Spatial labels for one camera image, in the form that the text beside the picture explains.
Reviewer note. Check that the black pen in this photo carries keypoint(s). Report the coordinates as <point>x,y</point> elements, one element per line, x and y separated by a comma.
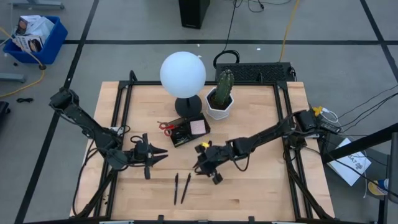
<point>186,188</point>
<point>176,189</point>

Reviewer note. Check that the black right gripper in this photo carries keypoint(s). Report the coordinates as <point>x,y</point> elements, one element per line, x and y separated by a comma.
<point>216,154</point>

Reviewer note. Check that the black mesh desk organizer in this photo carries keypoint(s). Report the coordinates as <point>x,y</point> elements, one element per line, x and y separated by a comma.
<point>186,138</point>

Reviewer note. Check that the black perforated equipment case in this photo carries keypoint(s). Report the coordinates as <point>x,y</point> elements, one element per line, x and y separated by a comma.
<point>253,72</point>

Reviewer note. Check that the white globe table lamp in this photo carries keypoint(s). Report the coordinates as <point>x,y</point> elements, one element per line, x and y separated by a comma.
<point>182,74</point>

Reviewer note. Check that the yellow tape tag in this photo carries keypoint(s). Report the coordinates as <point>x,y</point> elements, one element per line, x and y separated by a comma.
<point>205,145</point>

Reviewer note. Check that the blue plastic bin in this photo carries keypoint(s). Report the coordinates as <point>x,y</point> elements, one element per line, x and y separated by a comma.
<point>53,46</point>

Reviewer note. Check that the white printed package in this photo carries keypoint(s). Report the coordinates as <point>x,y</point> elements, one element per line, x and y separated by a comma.
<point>28,43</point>
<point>37,26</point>

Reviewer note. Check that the black power adapter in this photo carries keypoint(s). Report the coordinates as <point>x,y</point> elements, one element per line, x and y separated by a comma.
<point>331,127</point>

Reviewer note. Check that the black computer tower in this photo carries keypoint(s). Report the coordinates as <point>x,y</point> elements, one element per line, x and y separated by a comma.
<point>192,12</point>

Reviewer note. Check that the black aluminium table frame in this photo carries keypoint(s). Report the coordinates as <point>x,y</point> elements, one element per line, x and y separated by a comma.
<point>146,83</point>

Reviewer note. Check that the yellow tape roll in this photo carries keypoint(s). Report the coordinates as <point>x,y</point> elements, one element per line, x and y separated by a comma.
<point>374,188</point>

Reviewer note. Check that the white printed paper sheet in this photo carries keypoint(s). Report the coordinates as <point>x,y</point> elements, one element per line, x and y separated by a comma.
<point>348,168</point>

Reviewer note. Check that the black metal beam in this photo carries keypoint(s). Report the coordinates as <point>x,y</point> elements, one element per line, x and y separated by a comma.
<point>360,143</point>

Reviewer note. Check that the pink sticky note pad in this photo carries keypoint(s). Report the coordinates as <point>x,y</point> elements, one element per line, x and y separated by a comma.
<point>198,127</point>

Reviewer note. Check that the grey metal post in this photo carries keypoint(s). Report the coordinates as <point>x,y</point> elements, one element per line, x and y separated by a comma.
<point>394,168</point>

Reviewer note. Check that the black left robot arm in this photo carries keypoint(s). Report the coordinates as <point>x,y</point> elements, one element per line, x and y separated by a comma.
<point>81,116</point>

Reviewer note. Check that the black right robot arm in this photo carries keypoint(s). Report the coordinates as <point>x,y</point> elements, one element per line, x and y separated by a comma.
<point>267,137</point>

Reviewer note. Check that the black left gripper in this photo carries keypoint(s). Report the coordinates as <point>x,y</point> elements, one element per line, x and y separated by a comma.
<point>140,154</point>

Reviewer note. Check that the grey metal stand foot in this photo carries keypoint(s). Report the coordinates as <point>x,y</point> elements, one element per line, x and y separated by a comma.
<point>37,5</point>
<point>12,77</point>

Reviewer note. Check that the green cactus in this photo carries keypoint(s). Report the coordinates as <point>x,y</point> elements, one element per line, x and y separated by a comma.
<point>224,87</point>

